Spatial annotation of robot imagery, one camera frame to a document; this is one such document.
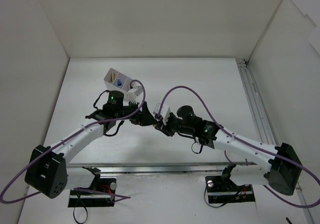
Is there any blue white correction pen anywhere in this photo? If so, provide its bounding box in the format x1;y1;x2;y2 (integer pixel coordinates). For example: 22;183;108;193
116;78;123;88

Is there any yellow highlighter pen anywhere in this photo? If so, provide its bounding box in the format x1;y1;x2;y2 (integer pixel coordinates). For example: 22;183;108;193
110;72;116;83

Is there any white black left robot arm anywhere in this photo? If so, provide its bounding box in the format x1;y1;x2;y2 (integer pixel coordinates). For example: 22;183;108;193
24;90;157;199

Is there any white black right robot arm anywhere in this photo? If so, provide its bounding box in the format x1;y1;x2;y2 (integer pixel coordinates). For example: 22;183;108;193
154;103;301;196

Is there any white divided organizer box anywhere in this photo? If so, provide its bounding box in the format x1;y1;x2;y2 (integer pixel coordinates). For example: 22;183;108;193
103;68;137;94

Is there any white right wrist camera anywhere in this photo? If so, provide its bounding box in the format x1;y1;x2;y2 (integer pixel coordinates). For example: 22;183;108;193
153;103;171;125

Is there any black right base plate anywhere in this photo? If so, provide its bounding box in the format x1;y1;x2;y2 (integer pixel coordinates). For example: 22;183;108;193
204;176;256;208

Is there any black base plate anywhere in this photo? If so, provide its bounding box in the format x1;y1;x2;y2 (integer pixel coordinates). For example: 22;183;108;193
204;176;256;208
67;177;117;208

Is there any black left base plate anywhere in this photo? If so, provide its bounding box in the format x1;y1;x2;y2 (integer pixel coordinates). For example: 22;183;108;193
67;177;117;208

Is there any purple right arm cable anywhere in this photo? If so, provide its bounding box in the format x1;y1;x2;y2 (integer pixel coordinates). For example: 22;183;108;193
158;85;315;207

